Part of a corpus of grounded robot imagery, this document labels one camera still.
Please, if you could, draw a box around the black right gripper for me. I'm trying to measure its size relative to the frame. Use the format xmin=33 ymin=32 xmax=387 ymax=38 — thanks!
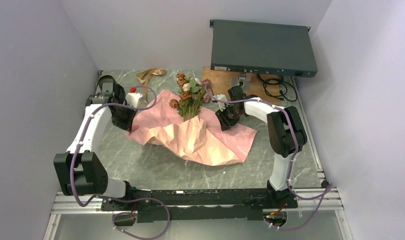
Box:
xmin=215 ymin=104 xmax=243 ymax=132

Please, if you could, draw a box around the bunch of artificial flowers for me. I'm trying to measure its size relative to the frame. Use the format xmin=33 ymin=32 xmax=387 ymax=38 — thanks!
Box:
xmin=169 ymin=72 xmax=212 ymax=121

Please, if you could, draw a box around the brown ribbon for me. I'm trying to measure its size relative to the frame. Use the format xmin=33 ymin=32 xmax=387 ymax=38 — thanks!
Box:
xmin=136 ymin=68 xmax=167 ymax=104

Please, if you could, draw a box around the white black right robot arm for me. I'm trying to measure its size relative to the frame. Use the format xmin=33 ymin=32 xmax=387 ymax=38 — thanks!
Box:
xmin=211 ymin=86 xmax=308 ymax=208

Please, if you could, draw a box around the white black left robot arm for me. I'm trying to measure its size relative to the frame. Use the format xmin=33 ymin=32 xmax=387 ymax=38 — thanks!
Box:
xmin=53 ymin=77 xmax=143 ymax=210

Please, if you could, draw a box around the black cylindrical vase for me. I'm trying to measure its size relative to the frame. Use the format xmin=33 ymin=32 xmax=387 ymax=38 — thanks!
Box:
xmin=97 ymin=75 xmax=118 ymax=94

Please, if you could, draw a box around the wooden board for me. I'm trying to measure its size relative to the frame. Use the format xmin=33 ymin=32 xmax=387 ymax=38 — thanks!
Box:
xmin=202 ymin=67 xmax=282 ymax=105

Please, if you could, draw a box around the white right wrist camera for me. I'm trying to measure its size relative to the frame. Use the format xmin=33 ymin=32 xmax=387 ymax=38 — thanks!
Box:
xmin=212 ymin=94 xmax=227 ymax=110

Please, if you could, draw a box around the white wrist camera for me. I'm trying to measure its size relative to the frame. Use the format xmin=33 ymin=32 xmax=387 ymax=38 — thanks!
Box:
xmin=125 ymin=87 xmax=143 ymax=108
xmin=212 ymin=94 xmax=227 ymax=110

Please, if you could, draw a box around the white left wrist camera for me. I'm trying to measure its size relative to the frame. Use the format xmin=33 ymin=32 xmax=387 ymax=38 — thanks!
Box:
xmin=125 ymin=87 xmax=143 ymax=108

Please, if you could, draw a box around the metal stand bracket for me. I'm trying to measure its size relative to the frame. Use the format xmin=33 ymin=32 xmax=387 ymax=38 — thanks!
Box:
xmin=237 ymin=73 xmax=253 ymax=92

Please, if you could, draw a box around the black coiled cable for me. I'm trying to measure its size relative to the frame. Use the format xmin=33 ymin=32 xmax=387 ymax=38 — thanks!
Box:
xmin=257 ymin=73 xmax=298 ymax=102

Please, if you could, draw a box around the dark grey network switch box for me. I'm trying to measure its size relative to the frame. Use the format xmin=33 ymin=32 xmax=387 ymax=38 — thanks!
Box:
xmin=209 ymin=19 xmax=318 ymax=78

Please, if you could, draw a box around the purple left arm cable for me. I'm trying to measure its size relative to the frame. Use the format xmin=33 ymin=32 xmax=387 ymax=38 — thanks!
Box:
xmin=69 ymin=85 xmax=171 ymax=240

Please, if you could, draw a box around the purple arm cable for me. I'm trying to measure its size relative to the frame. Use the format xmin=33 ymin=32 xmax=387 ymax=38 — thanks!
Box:
xmin=69 ymin=85 xmax=171 ymax=240
xmin=204 ymin=83 xmax=334 ymax=232

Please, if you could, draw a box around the black mounting base plate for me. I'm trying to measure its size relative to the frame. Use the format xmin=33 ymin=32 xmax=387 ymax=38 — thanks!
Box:
xmin=101 ymin=187 xmax=298 ymax=223

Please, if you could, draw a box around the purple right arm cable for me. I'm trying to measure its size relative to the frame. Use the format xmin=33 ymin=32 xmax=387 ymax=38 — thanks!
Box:
xmin=204 ymin=83 xmax=334 ymax=232

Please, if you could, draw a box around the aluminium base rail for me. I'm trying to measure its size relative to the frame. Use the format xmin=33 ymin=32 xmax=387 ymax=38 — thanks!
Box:
xmin=43 ymin=187 xmax=354 ymax=240

